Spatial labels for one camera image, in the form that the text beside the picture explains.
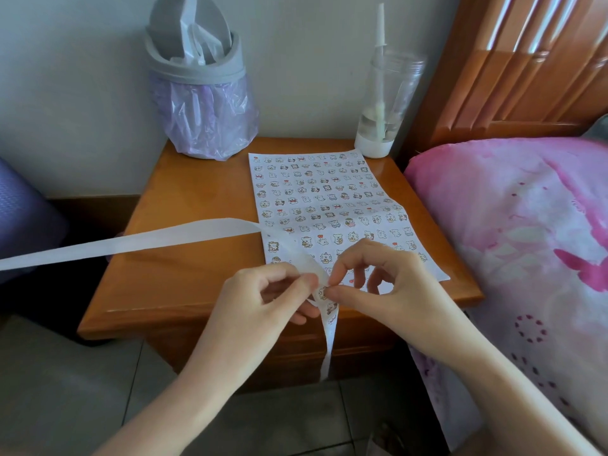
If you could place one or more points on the person's left hand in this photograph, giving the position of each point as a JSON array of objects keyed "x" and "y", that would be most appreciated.
[{"x": 247, "y": 327}]

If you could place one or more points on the person's right hand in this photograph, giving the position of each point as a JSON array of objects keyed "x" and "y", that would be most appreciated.
[{"x": 413, "y": 303}]

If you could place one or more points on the white paper sheet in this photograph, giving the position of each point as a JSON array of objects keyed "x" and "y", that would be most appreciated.
[{"x": 427, "y": 270}]

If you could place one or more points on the long white sticker strip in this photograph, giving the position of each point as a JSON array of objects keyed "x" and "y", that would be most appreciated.
[{"x": 142, "y": 242}]

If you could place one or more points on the rows of stuck cartoon stickers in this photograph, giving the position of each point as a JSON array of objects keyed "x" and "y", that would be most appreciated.
[{"x": 318, "y": 175}]

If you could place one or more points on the person's left forearm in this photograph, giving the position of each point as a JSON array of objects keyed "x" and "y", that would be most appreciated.
[{"x": 161, "y": 422}]

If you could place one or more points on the pink slipper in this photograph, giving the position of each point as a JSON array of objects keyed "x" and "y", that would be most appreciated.
[{"x": 385, "y": 441}]

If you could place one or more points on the pink floral bedding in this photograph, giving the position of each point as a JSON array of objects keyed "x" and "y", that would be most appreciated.
[{"x": 522, "y": 213}]

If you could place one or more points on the wooden nightstand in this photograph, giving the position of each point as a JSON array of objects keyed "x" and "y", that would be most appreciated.
[{"x": 190, "y": 194}]

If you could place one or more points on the clear cup with white base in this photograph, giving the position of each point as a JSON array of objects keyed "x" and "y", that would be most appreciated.
[{"x": 373, "y": 148}]

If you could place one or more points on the purple plastic bin bag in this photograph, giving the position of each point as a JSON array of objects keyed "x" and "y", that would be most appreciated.
[{"x": 204, "y": 121}]

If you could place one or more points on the wooden bed headboard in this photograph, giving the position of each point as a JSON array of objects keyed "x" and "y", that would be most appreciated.
[{"x": 503, "y": 85}]

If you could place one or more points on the purple rolled mat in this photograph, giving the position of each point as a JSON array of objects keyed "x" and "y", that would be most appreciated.
[{"x": 21, "y": 218}]

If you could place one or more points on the grey pillow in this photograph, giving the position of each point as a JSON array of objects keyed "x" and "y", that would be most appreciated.
[{"x": 598, "y": 130}]

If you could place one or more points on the grey trash bin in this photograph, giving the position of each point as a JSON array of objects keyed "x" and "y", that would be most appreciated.
[{"x": 195, "y": 71}]

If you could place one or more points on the white straw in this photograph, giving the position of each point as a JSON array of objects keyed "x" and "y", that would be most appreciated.
[{"x": 380, "y": 23}]

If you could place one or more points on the white backing scraps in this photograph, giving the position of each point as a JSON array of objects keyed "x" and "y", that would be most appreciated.
[{"x": 197, "y": 42}]

